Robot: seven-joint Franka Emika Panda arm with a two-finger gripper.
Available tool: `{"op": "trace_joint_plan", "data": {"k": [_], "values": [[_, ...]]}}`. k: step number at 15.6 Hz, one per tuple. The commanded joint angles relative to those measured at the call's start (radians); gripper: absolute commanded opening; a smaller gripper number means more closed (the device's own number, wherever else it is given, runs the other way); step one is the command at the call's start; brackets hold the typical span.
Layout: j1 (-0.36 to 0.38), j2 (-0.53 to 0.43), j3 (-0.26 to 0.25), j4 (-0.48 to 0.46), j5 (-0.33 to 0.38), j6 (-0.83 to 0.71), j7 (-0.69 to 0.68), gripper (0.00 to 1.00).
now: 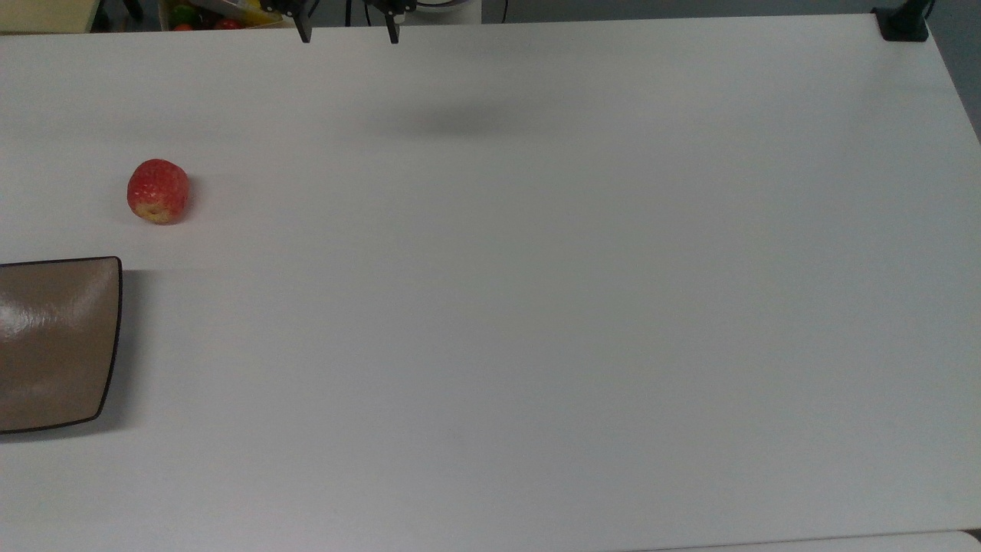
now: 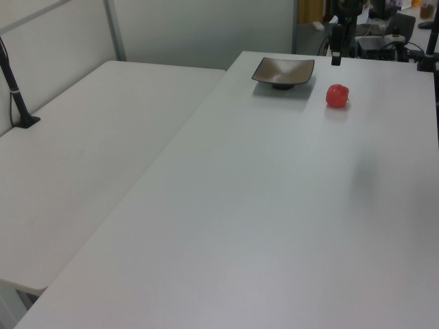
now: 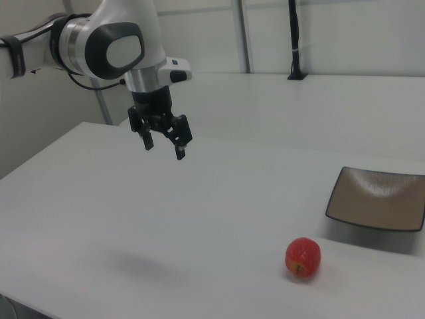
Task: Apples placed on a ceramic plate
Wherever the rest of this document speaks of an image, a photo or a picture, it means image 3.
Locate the grey aluminium partition post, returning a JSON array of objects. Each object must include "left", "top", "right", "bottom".
[
  {"left": 228, "top": 0, "right": 252, "bottom": 74},
  {"left": 94, "top": 88, "right": 114, "bottom": 126}
]

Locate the white adjoining table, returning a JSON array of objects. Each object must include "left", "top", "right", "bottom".
[{"left": 118, "top": 71, "right": 425, "bottom": 163}]

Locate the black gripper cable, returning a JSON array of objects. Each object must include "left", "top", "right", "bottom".
[{"left": 18, "top": 15, "right": 129, "bottom": 91}]

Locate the red apple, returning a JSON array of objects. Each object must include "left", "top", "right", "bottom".
[{"left": 284, "top": 237, "right": 322, "bottom": 280}]

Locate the black pole with white band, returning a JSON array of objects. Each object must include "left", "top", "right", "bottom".
[{"left": 286, "top": 0, "right": 308, "bottom": 82}]

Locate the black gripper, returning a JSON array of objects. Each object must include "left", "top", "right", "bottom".
[{"left": 127, "top": 86, "right": 195, "bottom": 162}]

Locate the square brown ceramic plate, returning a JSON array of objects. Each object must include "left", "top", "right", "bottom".
[{"left": 324, "top": 165, "right": 425, "bottom": 233}]

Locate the black velcro strap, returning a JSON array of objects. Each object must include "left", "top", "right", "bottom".
[{"left": 0, "top": 35, "right": 26, "bottom": 80}]

